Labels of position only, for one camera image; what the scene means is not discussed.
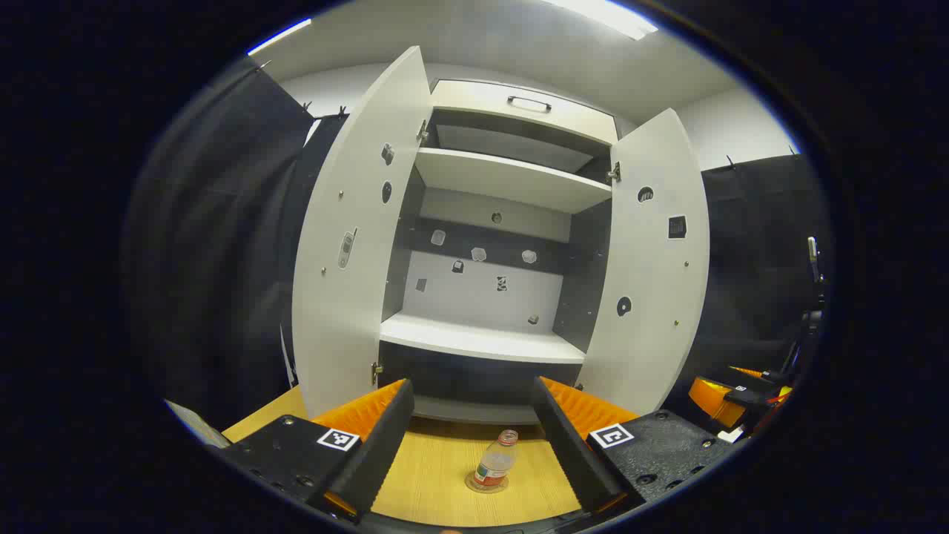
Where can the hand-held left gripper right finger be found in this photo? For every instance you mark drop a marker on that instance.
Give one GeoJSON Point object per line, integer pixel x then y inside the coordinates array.
{"type": "Point", "coordinates": [571, 445]}

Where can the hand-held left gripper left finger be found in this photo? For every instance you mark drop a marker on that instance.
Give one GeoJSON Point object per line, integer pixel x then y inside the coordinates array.
{"type": "Point", "coordinates": [378, 445]}

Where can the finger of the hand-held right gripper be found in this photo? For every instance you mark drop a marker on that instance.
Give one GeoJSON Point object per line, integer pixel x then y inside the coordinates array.
{"type": "Point", "coordinates": [749, 371]}
{"type": "Point", "coordinates": [712, 397]}

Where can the clear plastic bottle red label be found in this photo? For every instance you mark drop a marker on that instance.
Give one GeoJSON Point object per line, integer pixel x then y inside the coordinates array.
{"type": "Point", "coordinates": [495, 463]}

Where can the white cabinet door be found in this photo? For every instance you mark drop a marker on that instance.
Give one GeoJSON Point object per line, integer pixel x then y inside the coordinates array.
{"type": "Point", "coordinates": [356, 222]}
{"type": "Point", "coordinates": [652, 267]}

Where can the round brown coaster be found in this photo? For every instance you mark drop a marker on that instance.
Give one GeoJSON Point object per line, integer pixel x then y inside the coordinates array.
{"type": "Point", "coordinates": [474, 486]}

